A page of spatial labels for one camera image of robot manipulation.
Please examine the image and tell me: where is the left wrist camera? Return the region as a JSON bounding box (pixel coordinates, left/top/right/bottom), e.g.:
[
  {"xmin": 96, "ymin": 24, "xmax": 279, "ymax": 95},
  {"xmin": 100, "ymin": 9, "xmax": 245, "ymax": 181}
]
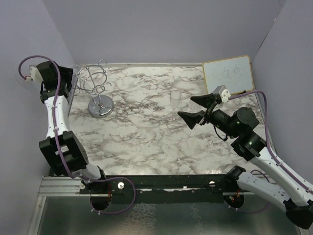
[{"xmin": 25, "ymin": 65, "xmax": 43, "ymax": 83}]

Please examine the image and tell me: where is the clear wine glass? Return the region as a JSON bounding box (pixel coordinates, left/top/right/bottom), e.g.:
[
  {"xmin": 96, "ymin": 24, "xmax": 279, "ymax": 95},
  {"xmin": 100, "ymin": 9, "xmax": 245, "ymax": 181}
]
[
  {"xmin": 169, "ymin": 90, "xmax": 181, "ymax": 120},
  {"xmin": 67, "ymin": 64, "xmax": 79, "ymax": 111},
  {"xmin": 189, "ymin": 99, "xmax": 202, "ymax": 113}
]

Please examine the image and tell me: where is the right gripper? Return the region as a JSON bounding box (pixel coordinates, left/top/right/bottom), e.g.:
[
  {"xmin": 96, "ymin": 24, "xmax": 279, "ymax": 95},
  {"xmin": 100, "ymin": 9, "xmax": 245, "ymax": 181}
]
[{"xmin": 178, "ymin": 93, "xmax": 239, "ymax": 139}]

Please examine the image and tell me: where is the small whiteboard on stand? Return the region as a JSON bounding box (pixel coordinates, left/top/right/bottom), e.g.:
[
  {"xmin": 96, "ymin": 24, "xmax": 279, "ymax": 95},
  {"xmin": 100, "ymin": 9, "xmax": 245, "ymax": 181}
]
[{"xmin": 202, "ymin": 55, "xmax": 254, "ymax": 94}]

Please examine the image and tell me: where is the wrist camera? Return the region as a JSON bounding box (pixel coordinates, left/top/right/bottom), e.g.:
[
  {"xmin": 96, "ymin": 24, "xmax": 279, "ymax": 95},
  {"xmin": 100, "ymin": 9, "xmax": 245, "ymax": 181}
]
[
  {"xmin": 213, "ymin": 85, "xmax": 231, "ymax": 104},
  {"xmin": 25, "ymin": 65, "xmax": 43, "ymax": 83}
]

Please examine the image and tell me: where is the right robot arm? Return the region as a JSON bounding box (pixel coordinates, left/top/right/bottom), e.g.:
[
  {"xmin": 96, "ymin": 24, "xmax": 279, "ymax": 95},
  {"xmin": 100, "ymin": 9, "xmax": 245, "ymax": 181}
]
[{"xmin": 178, "ymin": 93, "xmax": 313, "ymax": 230}]

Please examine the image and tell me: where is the chrome wine glass rack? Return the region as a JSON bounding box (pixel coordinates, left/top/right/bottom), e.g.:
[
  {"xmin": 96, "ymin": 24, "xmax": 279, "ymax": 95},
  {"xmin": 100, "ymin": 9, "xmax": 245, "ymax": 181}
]
[{"xmin": 72, "ymin": 59, "xmax": 114, "ymax": 118}]

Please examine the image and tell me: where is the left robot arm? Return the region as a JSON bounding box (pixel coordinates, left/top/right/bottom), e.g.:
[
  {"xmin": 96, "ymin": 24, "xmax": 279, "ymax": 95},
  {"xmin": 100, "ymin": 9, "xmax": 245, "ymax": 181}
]
[{"xmin": 36, "ymin": 61, "xmax": 110, "ymax": 194}]

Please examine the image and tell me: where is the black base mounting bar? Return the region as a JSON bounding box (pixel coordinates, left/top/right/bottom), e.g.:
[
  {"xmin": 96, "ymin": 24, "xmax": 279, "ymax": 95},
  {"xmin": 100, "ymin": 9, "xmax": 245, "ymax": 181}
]
[{"xmin": 80, "ymin": 166, "xmax": 246, "ymax": 205}]

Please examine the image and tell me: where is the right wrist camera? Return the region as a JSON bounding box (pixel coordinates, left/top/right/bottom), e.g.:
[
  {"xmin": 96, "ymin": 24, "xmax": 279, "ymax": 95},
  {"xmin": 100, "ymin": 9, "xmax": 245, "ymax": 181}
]
[{"xmin": 213, "ymin": 85, "xmax": 231, "ymax": 104}]

